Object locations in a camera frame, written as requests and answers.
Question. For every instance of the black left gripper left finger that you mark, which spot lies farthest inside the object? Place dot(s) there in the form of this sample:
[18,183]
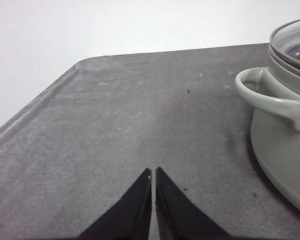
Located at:
[130,217]

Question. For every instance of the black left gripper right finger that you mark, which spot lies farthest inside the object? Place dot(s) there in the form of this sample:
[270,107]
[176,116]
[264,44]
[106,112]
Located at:
[178,216]

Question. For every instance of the glass lid with green knob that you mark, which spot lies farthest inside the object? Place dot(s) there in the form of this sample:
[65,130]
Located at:
[286,39]

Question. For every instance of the pale green electric steamer pot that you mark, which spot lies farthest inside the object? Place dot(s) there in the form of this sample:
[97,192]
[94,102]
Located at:
[274,92]

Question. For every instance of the grey table mat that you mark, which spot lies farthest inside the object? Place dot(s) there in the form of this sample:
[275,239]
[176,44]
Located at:
[93,132]

